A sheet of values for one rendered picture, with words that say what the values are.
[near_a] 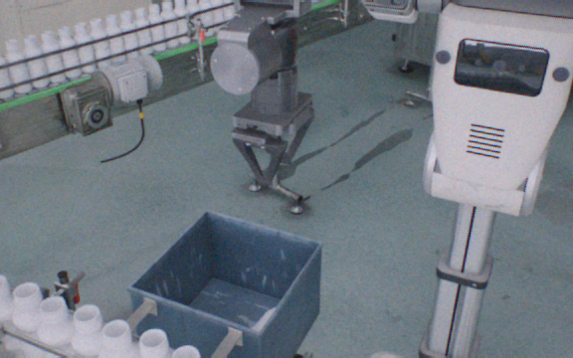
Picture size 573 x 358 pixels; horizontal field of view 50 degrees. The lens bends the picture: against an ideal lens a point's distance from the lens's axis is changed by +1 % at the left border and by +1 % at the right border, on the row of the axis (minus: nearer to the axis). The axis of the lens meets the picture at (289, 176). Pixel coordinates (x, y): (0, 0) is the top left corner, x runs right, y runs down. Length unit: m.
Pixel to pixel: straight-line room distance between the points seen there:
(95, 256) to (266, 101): 2.34
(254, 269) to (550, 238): 1.97
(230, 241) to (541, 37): 0.86
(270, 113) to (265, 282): 0.88
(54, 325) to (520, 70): 0.84
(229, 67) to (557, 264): 2.57
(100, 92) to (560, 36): 1.49
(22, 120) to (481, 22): 1.52
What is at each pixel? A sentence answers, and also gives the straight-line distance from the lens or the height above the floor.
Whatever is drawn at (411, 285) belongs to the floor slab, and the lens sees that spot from 2.77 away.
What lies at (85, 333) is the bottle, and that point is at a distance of 0.98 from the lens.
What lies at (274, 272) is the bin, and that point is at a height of 0.82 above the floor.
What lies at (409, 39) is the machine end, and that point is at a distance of 4.78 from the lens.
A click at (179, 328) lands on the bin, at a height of 0.88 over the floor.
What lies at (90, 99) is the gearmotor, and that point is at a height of 0.97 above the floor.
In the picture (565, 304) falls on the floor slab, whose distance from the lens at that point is 2.88.
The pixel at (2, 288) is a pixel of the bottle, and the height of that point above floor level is 1.16.
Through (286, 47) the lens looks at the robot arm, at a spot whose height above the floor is 1.57.
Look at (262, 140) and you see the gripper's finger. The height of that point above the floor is 1.47.
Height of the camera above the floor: 1.81
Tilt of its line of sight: 32 degrees down
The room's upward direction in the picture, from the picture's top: straight up
